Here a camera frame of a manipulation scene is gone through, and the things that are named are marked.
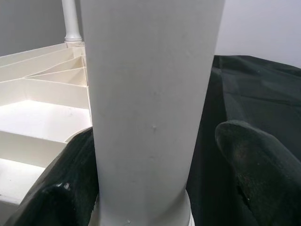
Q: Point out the white plastic children table top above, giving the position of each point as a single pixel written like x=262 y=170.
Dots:
x=35 y=113

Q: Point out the white tapered plastic table leg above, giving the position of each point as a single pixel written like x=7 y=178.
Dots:
x=71 y=21
x=152 y=94

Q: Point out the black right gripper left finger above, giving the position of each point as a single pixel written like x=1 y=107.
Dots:
x=58 y=188

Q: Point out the black cloth table cover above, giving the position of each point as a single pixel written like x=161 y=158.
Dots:
x=258 y=94

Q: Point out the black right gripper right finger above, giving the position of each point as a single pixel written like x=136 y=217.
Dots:
x=270 y=176

